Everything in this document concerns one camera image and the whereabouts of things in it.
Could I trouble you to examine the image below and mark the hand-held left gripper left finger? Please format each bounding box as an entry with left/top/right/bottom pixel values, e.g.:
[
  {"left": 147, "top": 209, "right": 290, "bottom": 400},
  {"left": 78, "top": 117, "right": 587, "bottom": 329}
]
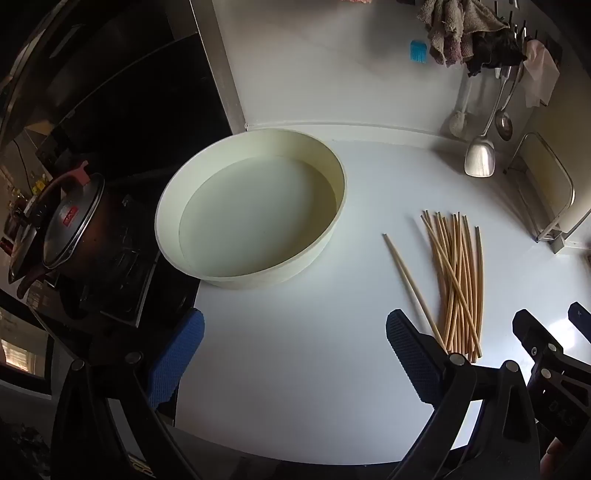
[{"left": 50, "top": 307, "right": 206, "bottom": 480}]

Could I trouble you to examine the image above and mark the row of condiment bottles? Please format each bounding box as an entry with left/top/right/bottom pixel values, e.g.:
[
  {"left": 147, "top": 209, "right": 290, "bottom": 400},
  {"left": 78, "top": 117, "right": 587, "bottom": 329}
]
[{"left": 4, "top": 171, "right": 47, "bottom": 232}]

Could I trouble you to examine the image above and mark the dark cooking pot with lid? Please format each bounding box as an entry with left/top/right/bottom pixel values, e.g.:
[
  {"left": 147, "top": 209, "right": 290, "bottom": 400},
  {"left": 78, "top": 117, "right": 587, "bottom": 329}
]
[{"left": 7, "top": 159, "right": 112, "bottom": 301}]

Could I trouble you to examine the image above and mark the white dish brush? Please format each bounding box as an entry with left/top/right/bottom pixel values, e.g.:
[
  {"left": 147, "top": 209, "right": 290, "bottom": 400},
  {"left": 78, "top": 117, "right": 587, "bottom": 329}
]
[{"left": 449, "top": 69, "right": 476, "bottom": 139}]

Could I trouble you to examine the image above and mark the black hook rail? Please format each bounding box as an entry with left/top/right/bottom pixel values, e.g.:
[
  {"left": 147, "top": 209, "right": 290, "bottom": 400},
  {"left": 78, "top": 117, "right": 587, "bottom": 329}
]
[{"left": 501, "top": 9, "right": 564, "bottom": 65}]

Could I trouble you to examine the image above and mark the person's right hand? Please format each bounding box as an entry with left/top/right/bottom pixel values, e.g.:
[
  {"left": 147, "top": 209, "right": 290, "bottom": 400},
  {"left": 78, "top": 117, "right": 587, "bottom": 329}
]
[{"left": 539, "top": 438, "right": 573, "bottom": 480}]

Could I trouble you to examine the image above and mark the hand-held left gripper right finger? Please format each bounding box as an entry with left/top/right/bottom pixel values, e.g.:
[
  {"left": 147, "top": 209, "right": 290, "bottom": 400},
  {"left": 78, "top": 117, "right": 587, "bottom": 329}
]
[{"left": 385, "top": 309, "right": 541, "bottom": 480}]

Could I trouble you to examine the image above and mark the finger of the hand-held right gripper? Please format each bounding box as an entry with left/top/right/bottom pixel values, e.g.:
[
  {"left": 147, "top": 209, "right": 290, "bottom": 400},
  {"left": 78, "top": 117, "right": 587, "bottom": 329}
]
[
  {"left": 568, "top": 301, "right": 591, "bottom": 336},
  {"left": 512, "top": 308, "right": 563, "bottom": 371}
]

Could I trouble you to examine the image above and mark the beige hanging towel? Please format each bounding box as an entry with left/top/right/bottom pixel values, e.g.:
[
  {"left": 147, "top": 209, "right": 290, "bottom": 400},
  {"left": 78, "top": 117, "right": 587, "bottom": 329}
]
[{"left": 418, "top": 0, "right": 509, "bottom": 68}]

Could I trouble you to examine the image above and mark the white round basin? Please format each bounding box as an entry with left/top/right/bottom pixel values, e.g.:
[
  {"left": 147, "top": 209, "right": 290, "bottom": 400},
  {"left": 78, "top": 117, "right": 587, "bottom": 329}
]
[{"left": 154, "top": 128, "right": 347, "bottom": 291}]

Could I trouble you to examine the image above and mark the metal ladle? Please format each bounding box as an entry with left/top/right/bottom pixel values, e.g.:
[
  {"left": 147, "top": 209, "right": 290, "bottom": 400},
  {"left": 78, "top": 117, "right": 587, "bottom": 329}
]
[{"left": 495, "top": 69, "right": 515, "bottom": 141}]

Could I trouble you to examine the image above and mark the dark hanging cloth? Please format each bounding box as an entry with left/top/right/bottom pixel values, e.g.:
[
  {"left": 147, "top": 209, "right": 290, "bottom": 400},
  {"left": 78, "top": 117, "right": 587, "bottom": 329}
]
[{"left": 464, "top": 30, "right": 527, "bottom": 79}]

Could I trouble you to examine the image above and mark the metal wire rack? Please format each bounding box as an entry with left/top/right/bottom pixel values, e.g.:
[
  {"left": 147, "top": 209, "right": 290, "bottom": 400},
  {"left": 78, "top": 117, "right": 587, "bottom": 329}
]
[{"left": 505, "top": 131, "right": 578, "bottom": 254}]

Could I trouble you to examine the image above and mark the metal spatula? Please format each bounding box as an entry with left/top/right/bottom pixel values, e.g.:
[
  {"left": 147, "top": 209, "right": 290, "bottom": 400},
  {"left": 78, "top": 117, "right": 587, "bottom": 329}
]
[{"left": 464, "top": 65, "right": 525, "bottom": 177}]

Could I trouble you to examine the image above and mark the pile of wooden chopsticks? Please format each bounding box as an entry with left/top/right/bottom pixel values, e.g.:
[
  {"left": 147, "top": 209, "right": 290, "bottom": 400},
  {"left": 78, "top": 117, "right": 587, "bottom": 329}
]
[{"left": 421, "top": 210, "right": 485, "bottom": 363}]

